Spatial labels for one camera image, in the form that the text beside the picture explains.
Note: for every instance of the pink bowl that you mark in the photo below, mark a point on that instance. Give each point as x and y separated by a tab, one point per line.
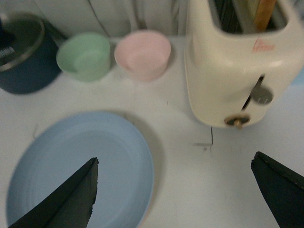
143	54

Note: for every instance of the light blue plate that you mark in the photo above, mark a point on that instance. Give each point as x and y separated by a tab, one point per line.
125	169

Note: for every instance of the glass pot lid blue knob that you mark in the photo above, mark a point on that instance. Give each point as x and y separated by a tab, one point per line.
21	34

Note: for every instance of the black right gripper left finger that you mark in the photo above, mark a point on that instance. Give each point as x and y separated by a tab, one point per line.
68	206

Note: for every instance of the bread slice in toaster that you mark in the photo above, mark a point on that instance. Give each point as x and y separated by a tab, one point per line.
263	13

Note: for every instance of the cream toaster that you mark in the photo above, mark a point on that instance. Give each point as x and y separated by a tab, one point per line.
233	79

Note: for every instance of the dark blue saucepan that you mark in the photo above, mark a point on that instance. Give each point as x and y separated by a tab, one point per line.
35	73

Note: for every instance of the green bowl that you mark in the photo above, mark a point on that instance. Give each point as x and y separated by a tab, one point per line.
85	57

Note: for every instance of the grey curtain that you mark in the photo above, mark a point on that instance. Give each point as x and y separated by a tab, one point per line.
111	18

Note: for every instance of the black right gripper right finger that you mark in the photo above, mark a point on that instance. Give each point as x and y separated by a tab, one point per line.
282	190

